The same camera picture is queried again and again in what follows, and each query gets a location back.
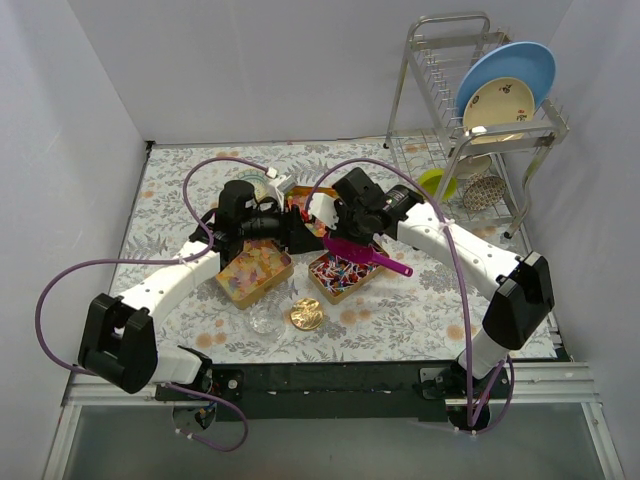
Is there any cream plate with flowers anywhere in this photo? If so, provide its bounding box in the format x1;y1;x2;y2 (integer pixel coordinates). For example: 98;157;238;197
462;77;535;130

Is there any magenta plastic scoop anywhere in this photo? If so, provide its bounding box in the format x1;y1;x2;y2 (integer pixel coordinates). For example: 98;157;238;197
323;235;413;277

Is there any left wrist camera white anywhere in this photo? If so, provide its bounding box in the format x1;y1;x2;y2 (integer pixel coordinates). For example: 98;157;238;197
266;167;297;210

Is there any purple cable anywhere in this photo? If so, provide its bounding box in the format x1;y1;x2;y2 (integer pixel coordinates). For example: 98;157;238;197
307;158;514;437
34;156;280;453

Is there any patterned dark bowl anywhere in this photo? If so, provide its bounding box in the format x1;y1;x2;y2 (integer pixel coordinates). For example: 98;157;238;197
462;174;506;211

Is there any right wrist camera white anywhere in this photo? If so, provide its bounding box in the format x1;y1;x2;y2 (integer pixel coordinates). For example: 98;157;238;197
307;192;339;230

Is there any tin of star candies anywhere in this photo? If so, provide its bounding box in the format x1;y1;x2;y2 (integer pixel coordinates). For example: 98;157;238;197
285;185;327;238

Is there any patterned ceramic bowl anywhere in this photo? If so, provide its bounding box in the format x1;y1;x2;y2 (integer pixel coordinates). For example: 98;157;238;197
236;169;269;201

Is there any white bowl in rack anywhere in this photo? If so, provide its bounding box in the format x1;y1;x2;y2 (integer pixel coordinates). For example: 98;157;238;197
453;155;492;180

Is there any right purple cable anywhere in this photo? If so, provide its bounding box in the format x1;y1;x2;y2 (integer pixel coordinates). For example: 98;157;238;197
307;158;514;437

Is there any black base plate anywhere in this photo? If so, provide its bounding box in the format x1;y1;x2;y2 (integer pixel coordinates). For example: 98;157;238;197
153;359;514;424

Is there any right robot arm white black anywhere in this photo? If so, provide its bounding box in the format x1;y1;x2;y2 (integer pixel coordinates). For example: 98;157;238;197
330;167;555;398

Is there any floral tablecloth mat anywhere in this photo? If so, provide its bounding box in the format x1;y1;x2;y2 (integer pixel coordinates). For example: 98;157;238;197
93;141;556;365

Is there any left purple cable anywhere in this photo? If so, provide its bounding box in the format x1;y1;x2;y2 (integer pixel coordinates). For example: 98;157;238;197
34;156;280;453

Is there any clear glass bowl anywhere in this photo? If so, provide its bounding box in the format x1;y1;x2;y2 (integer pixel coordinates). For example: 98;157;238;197
247;301;285;342

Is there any tin of jelly candies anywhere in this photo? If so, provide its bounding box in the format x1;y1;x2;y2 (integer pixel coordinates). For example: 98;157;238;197
215;240;294;310

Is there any gold round tin lid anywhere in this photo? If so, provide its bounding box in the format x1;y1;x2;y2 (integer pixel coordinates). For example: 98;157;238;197
289;298;324;331

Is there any blue plate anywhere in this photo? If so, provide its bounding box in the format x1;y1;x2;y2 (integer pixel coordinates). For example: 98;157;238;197
455;41;556;117

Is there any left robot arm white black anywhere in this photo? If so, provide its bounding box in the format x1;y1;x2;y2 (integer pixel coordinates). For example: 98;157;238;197
78;175;323;400

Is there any lime green bowl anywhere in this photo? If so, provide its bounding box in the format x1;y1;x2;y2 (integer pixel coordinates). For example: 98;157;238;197
418;168;459;202

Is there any metal dish rack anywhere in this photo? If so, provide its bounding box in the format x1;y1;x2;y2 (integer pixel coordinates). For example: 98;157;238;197
384;11;568;252

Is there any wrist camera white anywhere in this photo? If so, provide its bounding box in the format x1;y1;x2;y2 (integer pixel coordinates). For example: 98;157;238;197
307;192;339;230
266;167;297;210

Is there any tin of lollipops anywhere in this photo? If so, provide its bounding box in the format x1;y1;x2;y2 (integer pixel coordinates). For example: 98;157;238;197
308;250;383;305

